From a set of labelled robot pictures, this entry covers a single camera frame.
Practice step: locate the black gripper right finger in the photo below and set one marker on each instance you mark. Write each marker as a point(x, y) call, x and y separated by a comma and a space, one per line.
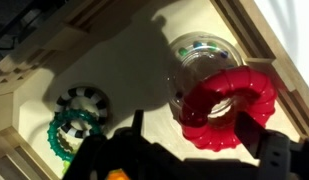
point(274, 146)

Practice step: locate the wooden slatted tray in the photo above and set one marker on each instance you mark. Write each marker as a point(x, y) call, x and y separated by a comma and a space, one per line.
point(260, 36)

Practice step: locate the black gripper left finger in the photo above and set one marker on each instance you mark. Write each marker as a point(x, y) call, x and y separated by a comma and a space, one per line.
point(107, 153)

